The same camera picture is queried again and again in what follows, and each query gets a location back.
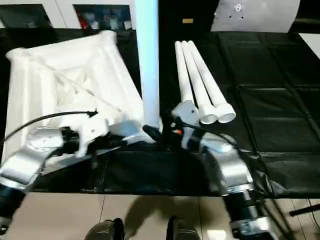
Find white plastic table leg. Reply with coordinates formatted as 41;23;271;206
186;40;237;124
174;41;193;103
134;0;161;131
180;40;218;125

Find white plastic table top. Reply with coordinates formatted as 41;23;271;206
1;29;161;176

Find black padded work mat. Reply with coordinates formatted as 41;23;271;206
0;27;320;200

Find black cabinet with gold label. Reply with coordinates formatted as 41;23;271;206
158;0;221;32

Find white glass-door cabinet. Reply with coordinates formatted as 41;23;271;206
0;0;137;30

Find grey printed cushion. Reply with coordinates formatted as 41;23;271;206
209;0;301;33

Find black metal stand foot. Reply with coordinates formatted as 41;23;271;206
289;203;320;216

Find white flat board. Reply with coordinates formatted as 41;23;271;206
298;32;320;60

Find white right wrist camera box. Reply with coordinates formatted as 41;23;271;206
172;99;200;148

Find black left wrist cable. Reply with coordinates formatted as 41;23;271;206
0;109;98;143

